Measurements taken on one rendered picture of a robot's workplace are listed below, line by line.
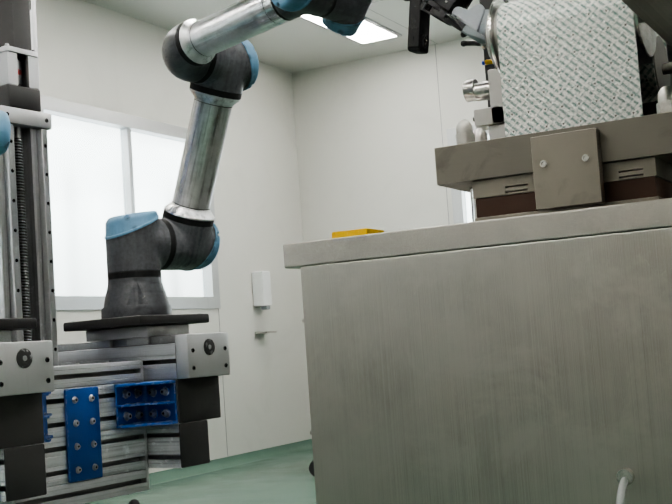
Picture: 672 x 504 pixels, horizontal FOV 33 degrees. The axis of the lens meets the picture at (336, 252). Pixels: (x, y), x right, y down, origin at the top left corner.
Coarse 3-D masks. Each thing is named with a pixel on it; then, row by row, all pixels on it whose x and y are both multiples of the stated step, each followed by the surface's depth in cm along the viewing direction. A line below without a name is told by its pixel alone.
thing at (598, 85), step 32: (512, 64) 197; (544, 64) 194; (576, 64) 191; (608, 64) 189; (512, 96) 197; (544, 96) 194; (576, 96) 191; (608, 96) 189; (640, 96) 186; (512, 128) 196; (544, 128) 194
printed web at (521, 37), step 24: (528, 0) 199; (552, 0) 195; (576, 0) 193; (600, 0) 190; (504, 24) 198; (528, 24) 196; (552, 24) 194; (576, 24) 192; (600, 24) 190; (624, 24) 188; (504, 48) 198; (528, 48) 196; (552, 48) 194; (576, 48) 192; (648, 72) 198; (648, 96) 200
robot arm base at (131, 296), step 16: (128, 272) 244; (144, 272) 244; (160, 272) 249; (112, 288) 245; (128, 288) 243; (144, 288) 244; (160, 288) 247; (112, 304) 243; (128, 304) 242; (144, 304) 242; (160, 304) 244
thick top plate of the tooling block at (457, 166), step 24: (624, 120) 168; (648, 120) 166; (480, 144) 178; (504, 144) 176; (528, 144) 174; (600, 144) 169; (624, 144) 167; (648, 144) 166; (456, 168) 180; (480, 168) 178; (504, 168) 176; (528, 168) 174
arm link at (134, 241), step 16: (112, 224) 246; (128, 224) 245; (144, 224) 245; (160, 224) 250; (112, 240) 245; (128, 240) 244; (144, 240) 245; (160, 240) 248; (112, 256) 245; (128, 256) 244; (144, 256) 245; (160, 256) 249; (112, 272) 245
